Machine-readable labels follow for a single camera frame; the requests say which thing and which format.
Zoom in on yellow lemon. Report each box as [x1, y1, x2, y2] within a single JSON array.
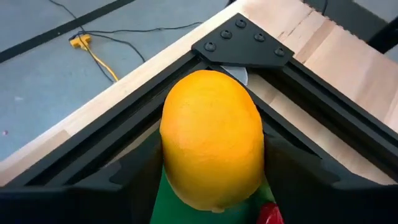
[[159, 69, 266, 214]]

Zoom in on black floor cable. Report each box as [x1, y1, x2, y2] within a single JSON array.
[[82, 21, 203, 35], [88, 32, 147, 63], [48, 0, 85, 34]]

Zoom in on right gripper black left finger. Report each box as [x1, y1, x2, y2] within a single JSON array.
[[0, 135, 164, 224]]

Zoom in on black aluminium table frame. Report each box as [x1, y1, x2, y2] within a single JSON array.
[[0, 12, 398, 190]]

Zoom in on green table mat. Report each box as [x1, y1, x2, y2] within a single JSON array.
[[150, 167, 277, 224]]

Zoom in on yellow power cable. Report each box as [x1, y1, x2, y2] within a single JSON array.
[[83, 45, 121, 83]]

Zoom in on red mini bell pepper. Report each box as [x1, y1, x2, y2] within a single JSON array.
[[256, 202, 285, 224]]

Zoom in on yellow power plug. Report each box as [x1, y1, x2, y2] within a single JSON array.
[[68, 34, 93, 50]]

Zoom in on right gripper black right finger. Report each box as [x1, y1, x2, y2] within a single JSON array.
[[263, 133, 398, 224]]

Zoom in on grey round disc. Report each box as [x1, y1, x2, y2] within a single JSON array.
[[219, 64, 249, 86]]

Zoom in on black corner bracket plate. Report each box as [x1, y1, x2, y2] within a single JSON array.
[[191, 12, 295, 68]]

